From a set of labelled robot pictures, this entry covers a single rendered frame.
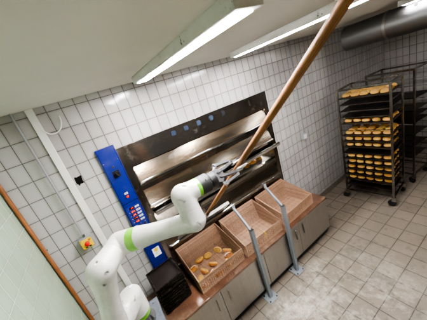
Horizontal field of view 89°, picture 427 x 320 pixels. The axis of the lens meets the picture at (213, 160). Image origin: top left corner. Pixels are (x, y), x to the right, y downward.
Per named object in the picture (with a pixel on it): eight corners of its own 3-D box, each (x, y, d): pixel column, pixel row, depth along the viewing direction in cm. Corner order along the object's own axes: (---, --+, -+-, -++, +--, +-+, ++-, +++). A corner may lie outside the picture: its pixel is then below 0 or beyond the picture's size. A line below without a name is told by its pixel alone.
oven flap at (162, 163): (141, 184, 209) (131, 166, 209) (267, 122, 289) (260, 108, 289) (141, 184, 205) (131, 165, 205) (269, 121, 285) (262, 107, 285)
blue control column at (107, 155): (139, 245, 413) (85, 140, 345) (147, 240, 420) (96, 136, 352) (180, 320, 252) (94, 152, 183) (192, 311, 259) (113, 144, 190)
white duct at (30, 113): (146, 320, 232) (23, 110, 158) (150, 317, 234) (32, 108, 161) (147, 321, 230) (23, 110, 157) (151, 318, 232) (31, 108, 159)
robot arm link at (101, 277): (100, 351, 108) (73, 271, 88) (117, 317, 123) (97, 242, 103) (125, 354, 106) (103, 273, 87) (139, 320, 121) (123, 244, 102)
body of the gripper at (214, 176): (202, 178, 110) (216, 169, 114) (211, 191, 107) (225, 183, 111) (204, 171, 103) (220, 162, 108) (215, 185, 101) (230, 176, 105)
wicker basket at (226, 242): (182, 268, 247) (173, 249, 239) (220, 239, 273) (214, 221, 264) (203, 295, 207) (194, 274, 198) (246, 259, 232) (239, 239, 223)
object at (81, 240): (83, 247, 191) (77, 238, 187) (95, 240, 195) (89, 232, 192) (83, 251, 184) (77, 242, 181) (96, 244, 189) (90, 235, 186)
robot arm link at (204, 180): (206, 190, 97) (194, 174, 99) (201, 199, 106) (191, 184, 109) (216, 183, 99) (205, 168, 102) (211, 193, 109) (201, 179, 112)
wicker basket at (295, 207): (258, 214, 298) (253, 197, 290) (283, 193, 325) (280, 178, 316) (287, 226, 258) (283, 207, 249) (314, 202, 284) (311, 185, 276)
